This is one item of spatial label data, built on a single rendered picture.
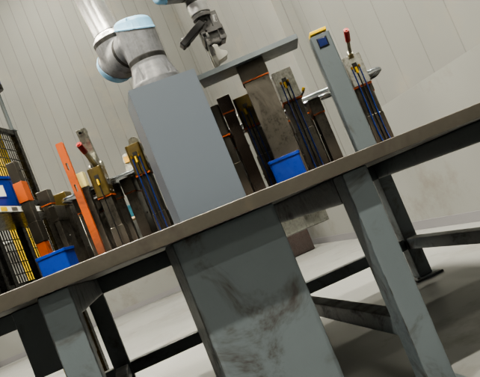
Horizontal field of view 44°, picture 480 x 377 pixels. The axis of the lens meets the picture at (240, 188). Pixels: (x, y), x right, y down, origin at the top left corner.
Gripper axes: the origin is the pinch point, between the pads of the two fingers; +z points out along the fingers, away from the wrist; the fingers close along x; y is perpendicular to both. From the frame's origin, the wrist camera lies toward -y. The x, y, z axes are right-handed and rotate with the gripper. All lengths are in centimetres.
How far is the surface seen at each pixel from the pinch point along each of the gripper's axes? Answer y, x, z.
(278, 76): 21.5, 8.7, 8.7
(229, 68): 3.3, -6.0, 3.0
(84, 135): -54, 26, -1
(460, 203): 164, 227, 103
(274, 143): 7.6, -4.9, 32.6
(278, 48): 21.3, -8.1, 3.0
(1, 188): -90, 26, 7
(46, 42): -132, 805, -356
